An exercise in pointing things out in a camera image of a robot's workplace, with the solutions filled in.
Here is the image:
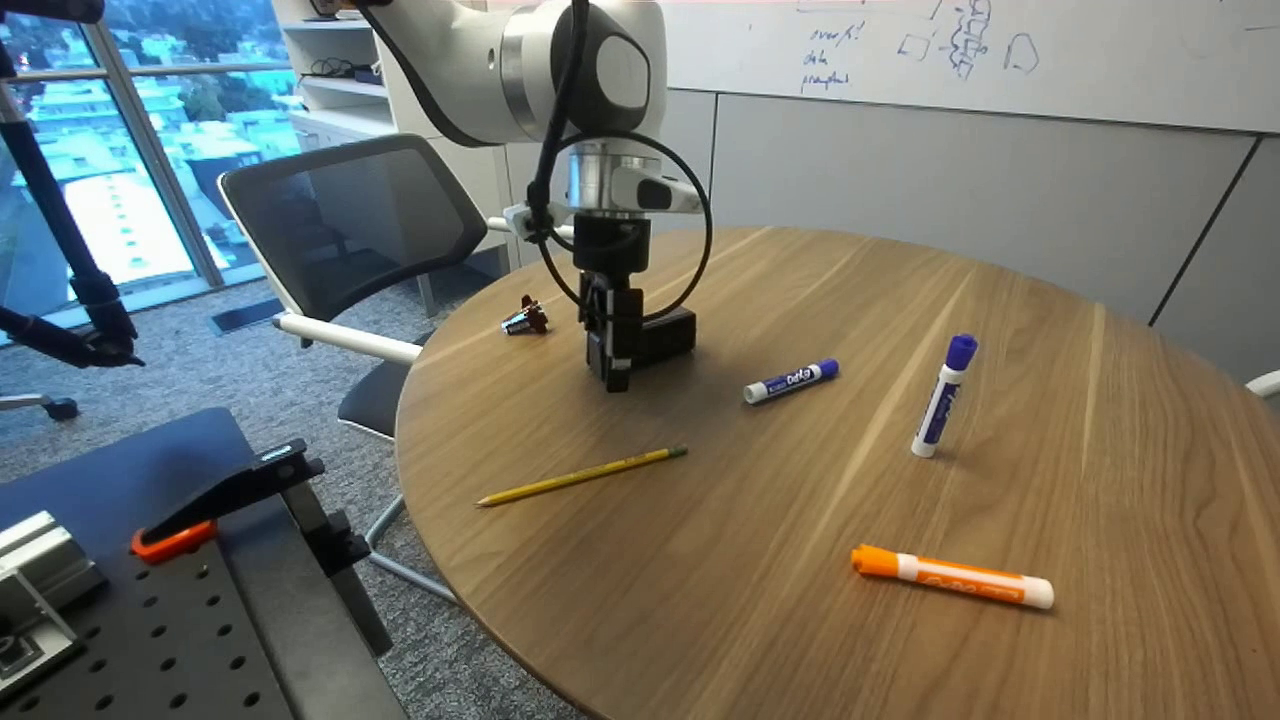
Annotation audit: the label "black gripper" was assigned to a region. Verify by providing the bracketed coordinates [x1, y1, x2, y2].
[571, 208, 654, 396]

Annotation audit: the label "black rectangular block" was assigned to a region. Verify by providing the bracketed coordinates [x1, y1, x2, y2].
[634, 304, 699, 370]

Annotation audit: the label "yellow pencil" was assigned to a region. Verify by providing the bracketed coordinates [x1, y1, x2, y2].
[476, 444, 693, 511]

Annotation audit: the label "short blue white marker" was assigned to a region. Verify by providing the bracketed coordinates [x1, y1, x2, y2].
[741, 355, 842, 409]

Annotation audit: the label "dark mesh office chair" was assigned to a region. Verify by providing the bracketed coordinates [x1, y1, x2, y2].
[210, 133, 515, 606]

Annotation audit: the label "long blue white marker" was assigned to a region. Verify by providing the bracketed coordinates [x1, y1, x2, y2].
[906, 334, 978, 464]

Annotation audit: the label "white shelf unit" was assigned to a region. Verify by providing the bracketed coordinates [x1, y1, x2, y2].
[266, 0, 515, 218]

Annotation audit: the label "orange white marker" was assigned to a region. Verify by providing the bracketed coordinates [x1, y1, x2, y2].
[849, 539, 1059, 616]

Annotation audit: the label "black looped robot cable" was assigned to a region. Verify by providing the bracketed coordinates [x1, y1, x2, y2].
[525, 0, 718, 327]

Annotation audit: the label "black clamp with orange handle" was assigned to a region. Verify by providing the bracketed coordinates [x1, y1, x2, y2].
[129, 438, 394, 658]

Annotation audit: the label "black perforated mount table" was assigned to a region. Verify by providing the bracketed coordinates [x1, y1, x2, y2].
[0, 405, 413, 720]

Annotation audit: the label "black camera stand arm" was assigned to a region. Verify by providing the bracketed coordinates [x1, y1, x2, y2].
[0, 0, 148, 372]

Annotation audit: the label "white wall whiteboard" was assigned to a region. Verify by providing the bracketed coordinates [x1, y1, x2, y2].
[654, 0, 1280, 135]

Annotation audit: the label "aluminium extrusion bracket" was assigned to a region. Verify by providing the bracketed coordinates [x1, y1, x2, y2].
[0, 507, 112, 703]

